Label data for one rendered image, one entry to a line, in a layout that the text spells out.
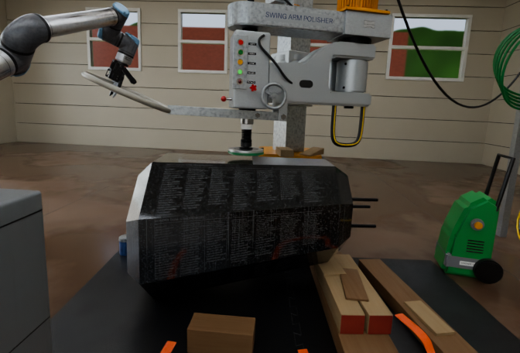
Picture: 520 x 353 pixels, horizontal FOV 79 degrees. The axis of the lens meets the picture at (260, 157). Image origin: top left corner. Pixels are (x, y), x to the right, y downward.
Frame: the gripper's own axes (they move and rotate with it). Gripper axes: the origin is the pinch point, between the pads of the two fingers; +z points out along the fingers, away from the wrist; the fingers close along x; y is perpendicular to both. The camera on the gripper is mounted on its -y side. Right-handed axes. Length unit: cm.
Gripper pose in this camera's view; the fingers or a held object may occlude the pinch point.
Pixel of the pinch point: (113, 94)
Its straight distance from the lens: 213.0
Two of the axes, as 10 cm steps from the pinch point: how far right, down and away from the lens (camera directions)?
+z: -4.1, 9.1, 0.6
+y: -6.6, -2.5, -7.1
